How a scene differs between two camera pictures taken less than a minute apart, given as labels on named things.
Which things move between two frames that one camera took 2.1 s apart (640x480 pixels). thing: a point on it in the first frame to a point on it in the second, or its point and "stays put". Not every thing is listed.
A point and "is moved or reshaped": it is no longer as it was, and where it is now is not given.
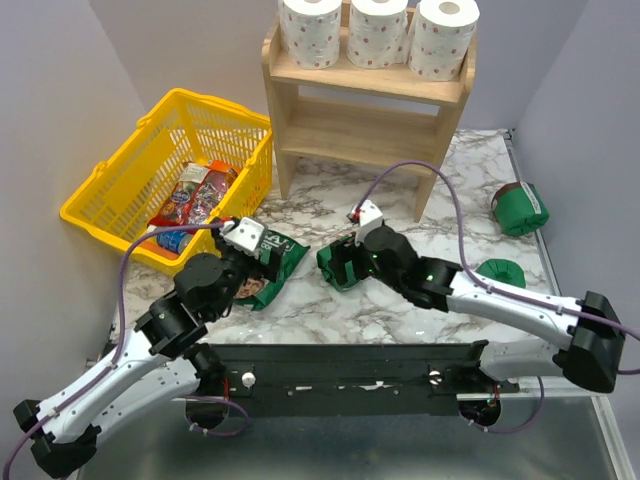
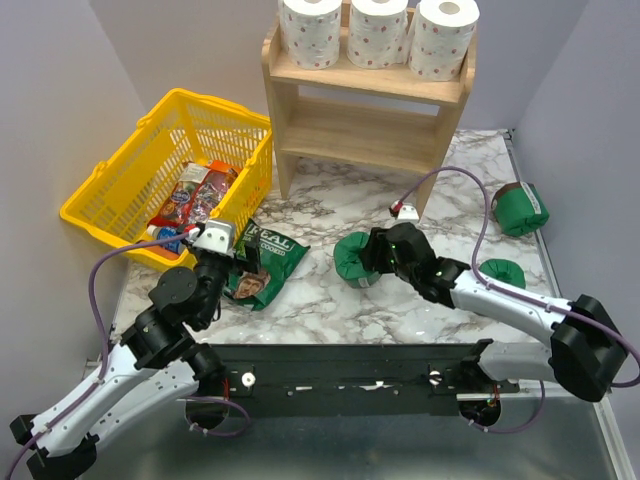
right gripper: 346,251 to 377,241
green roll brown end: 323,259 is moved or reshaped
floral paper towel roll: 311,32 stays put
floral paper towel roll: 377,35 stays put
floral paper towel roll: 441,35 stays put
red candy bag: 193,196 stays put
